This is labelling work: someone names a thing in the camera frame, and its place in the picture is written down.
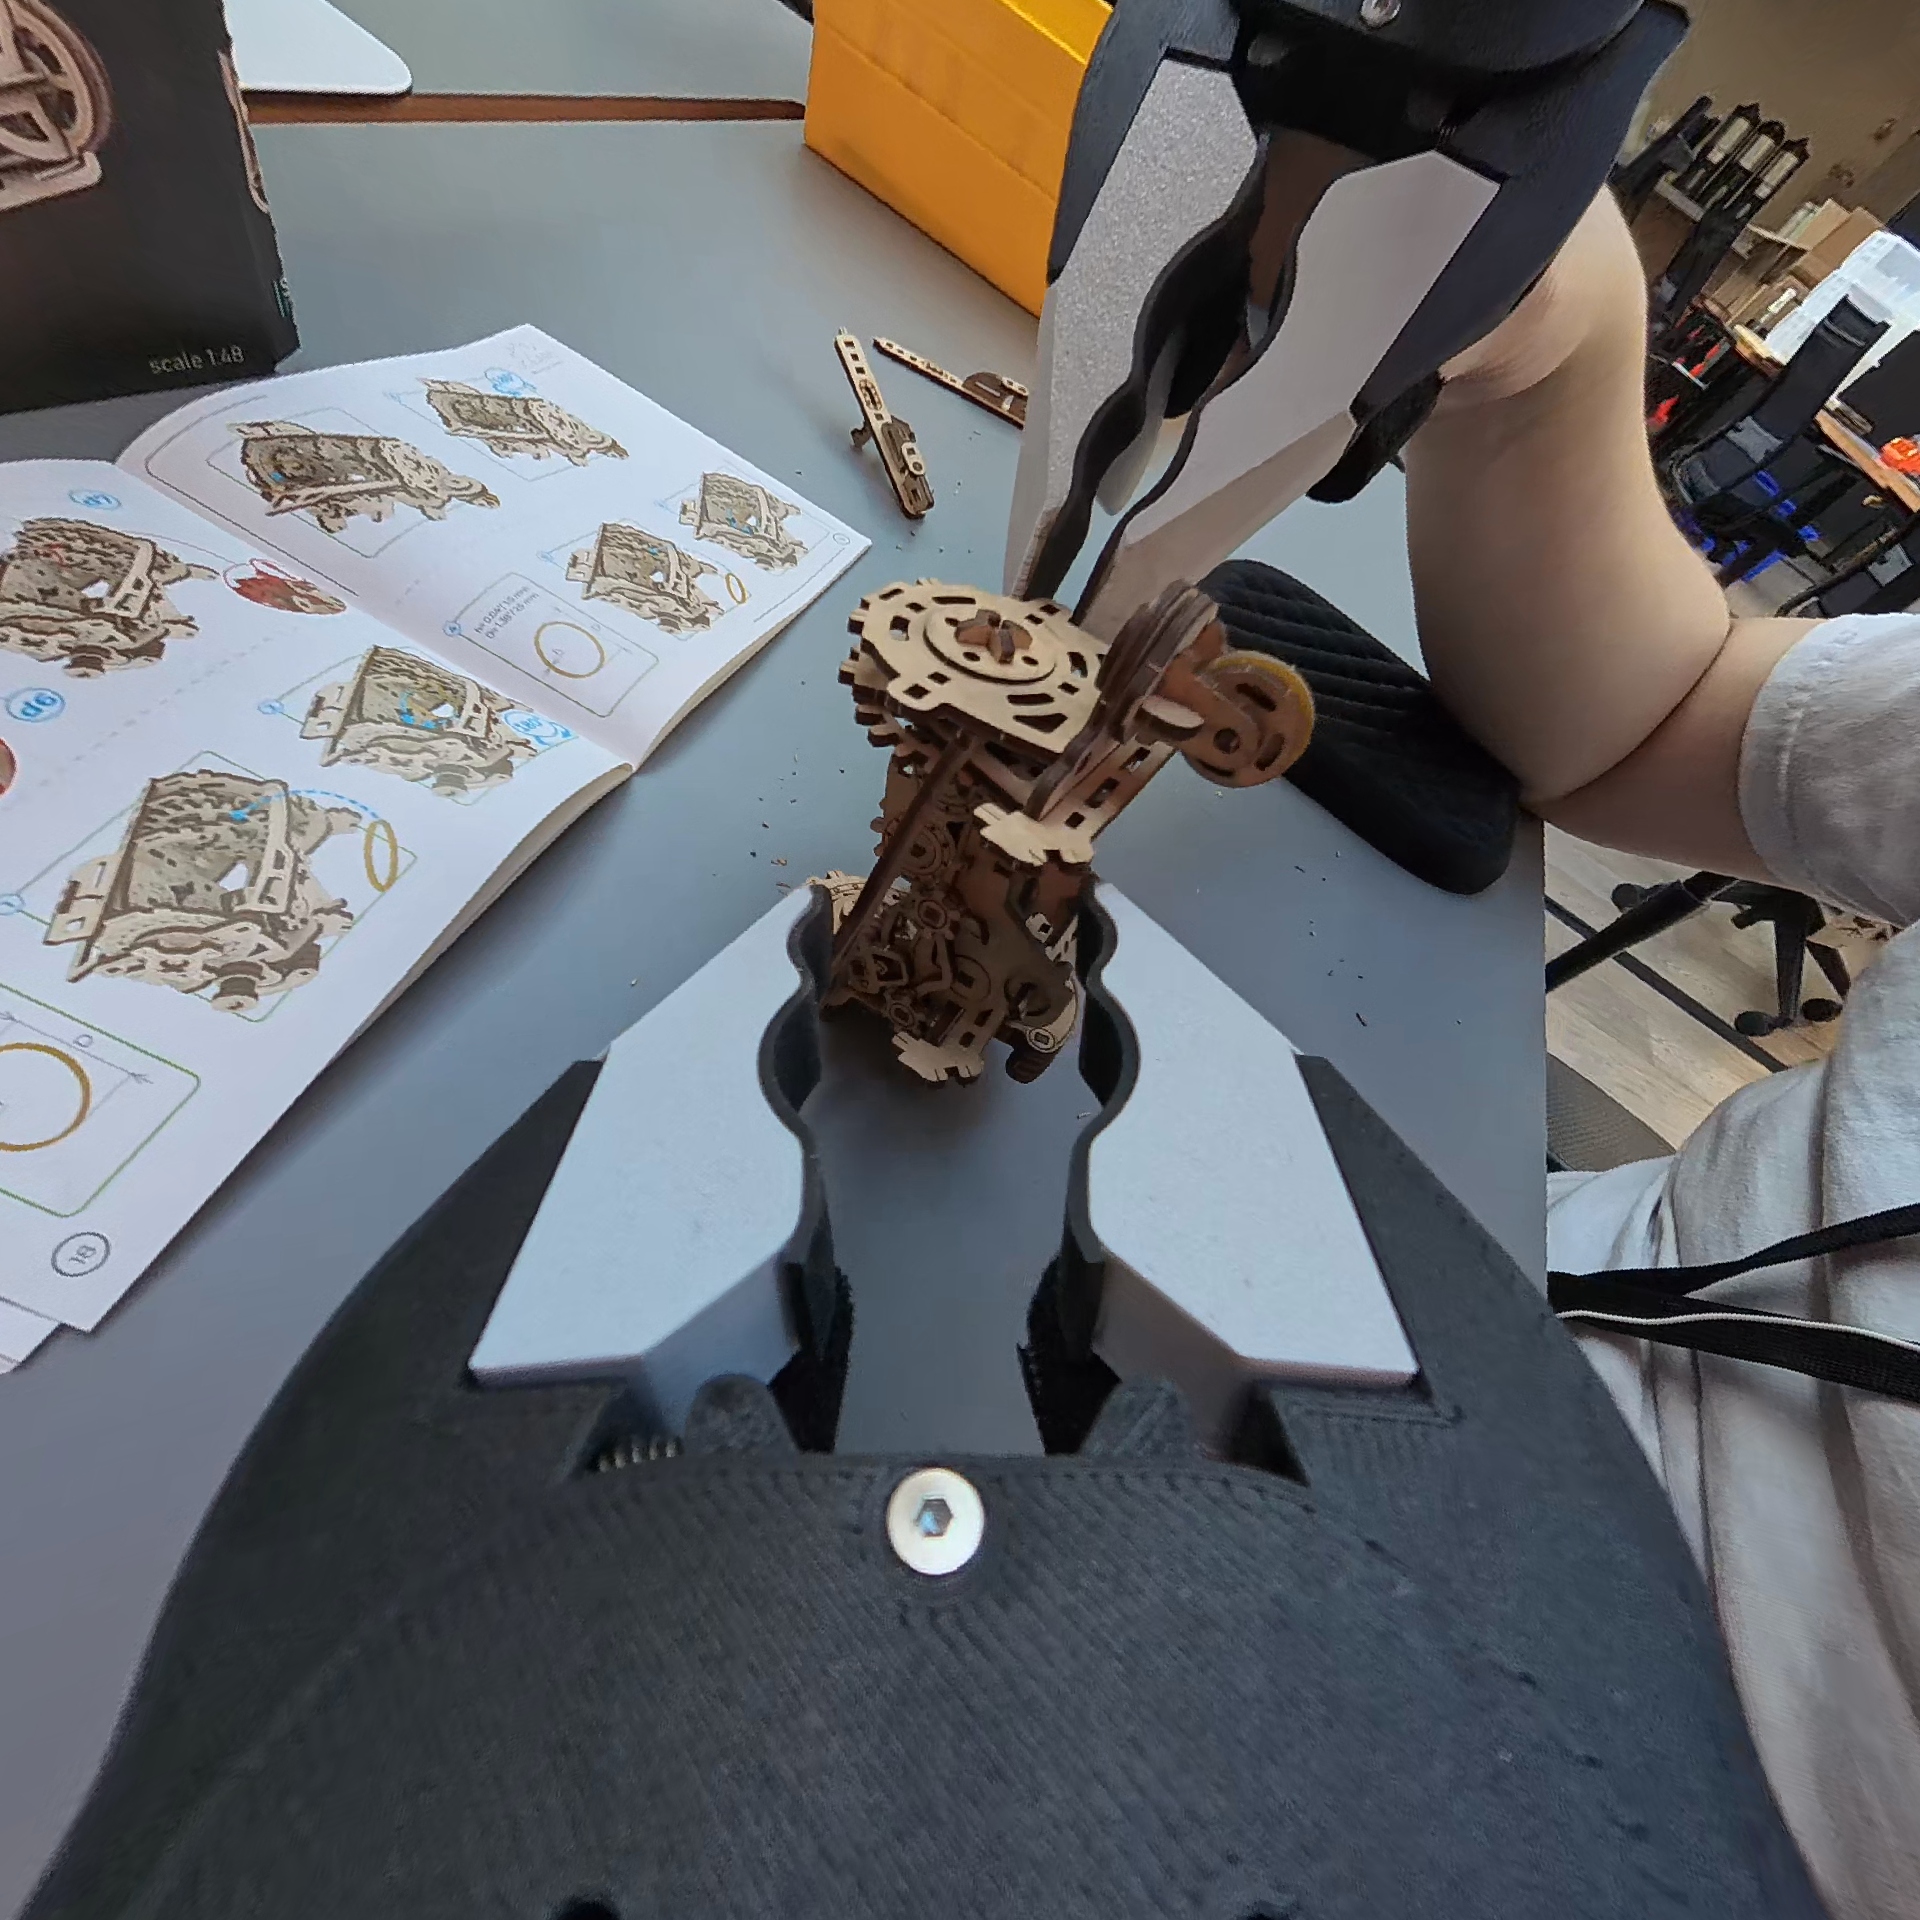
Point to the yellow plastic bin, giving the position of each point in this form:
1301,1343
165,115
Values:
929,103

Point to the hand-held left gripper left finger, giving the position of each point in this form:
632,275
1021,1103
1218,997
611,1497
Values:
662,1200

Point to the wooden mechanical puzzle model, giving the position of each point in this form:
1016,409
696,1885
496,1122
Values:
975,720

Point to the black mesh pad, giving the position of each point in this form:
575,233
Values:
1396,750

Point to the person's right forearm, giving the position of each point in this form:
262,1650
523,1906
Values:
1515,569

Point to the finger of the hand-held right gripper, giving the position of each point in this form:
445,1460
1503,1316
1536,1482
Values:
1119,256
1351,283

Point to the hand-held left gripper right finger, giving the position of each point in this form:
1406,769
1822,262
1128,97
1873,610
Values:
1231,1200

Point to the puzzle instruction booklet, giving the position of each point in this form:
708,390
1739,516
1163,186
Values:
343,720

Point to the wooden puzzle strip with peg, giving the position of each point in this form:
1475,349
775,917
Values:
889,426

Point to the neighbouring grey desk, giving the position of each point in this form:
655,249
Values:
331,43

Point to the black chair base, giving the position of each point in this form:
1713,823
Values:
1755,945

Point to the black office chair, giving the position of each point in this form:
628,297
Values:
1783,436

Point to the black puzzle box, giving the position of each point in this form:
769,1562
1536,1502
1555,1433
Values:
121,223

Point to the flat wooden puzzle strip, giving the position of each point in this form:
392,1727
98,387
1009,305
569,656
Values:
962,383

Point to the person's light grey shirt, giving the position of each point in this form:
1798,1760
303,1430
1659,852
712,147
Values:
1802,1142

